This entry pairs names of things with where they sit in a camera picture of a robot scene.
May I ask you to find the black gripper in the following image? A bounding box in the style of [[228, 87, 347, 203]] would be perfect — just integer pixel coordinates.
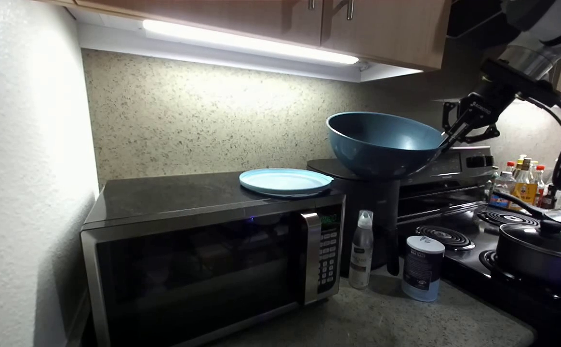
[[440, 60, 561, 153]]

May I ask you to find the large blue bowl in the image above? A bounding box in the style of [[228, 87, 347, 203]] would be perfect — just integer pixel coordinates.
[[326, 112, 443, 180]]

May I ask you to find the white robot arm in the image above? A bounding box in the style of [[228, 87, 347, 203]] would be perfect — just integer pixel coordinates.
[[442, 0, 561, 151]]

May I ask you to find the black electric stove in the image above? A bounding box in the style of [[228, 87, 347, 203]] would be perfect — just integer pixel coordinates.
[[399, 147, 561, 347]]

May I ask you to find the condiment bottles group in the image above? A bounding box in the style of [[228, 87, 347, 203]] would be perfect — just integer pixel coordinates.
[[492, 155, 561, 209]]

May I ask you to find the wooden upper cabinet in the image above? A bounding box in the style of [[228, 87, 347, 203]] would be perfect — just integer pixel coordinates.
[[42, 0, 451, 70]]

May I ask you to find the blue canister white lid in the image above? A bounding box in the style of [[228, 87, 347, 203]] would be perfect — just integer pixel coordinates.
[[403, 236, 445, 303]]

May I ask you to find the white spray bottle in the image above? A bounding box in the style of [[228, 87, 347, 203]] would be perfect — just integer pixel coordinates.
[[349, 210, 374, 290]]

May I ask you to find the light blue plate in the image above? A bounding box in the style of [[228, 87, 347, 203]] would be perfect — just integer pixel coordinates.
[[239, 168, 334, 199]]

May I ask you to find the under-cabinet light strip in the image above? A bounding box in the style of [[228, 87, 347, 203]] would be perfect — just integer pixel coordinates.
[[141, 20, 359, 66]]

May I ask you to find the stainless steel microwave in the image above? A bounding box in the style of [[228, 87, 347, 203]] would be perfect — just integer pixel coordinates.
[[81, 174, 345, 347]]

